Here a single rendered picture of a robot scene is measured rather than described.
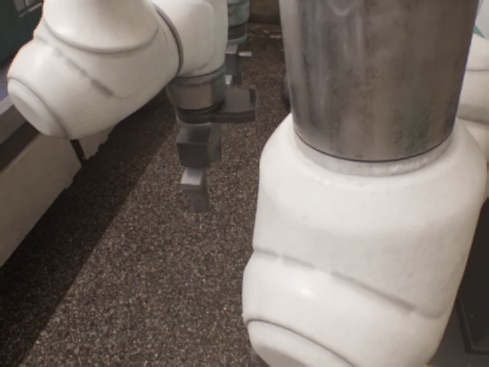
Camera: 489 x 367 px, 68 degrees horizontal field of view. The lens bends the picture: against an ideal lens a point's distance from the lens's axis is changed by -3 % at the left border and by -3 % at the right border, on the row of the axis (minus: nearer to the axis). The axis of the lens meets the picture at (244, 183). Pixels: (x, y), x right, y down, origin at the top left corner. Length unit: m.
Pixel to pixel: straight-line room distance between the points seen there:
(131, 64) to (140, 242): 1.16
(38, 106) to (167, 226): 1.17
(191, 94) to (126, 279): 0.97
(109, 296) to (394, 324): 1.21
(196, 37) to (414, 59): 0.32
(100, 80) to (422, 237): 0.29
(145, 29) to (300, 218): 0.23
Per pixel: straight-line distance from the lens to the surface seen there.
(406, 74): 0.19
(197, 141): 0.56
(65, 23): 0.37
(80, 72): 0.36
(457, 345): 0.99
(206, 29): 0.47
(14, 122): 1.13
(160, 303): 1.33
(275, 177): 0.24
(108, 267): 1.45
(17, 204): 1.19
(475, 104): 0.39
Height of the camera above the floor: 1.16
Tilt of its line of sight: 46 degrees down
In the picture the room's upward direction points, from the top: 2 degrees counter-clockwise
